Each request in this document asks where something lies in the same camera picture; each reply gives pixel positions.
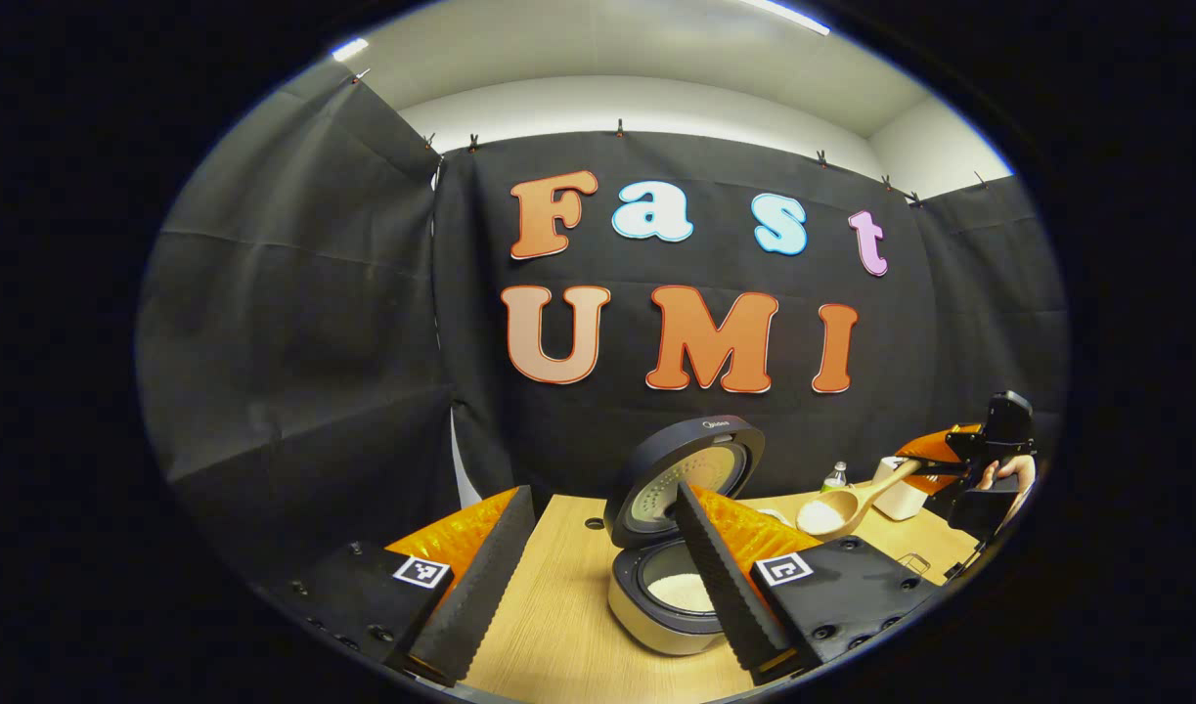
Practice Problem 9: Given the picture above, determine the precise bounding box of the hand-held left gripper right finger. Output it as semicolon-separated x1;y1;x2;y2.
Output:
674;481;943;685

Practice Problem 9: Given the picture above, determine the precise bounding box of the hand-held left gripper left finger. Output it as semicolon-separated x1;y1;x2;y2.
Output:
255;486;537;688

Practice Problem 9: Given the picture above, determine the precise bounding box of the wooden spoon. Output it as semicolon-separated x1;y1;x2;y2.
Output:
796;460;923;542

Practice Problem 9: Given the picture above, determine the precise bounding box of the black rice cooker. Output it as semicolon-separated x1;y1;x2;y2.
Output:
602;415;767;657

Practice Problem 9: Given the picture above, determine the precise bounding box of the white toaster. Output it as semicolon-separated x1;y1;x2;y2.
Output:
871;456;929;521

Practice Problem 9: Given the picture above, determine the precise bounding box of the black backdrop cloth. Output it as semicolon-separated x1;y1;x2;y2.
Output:
136;61;1068;588

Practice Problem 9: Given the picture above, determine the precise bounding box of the row of cloth clips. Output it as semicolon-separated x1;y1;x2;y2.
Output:
353;66;990;208

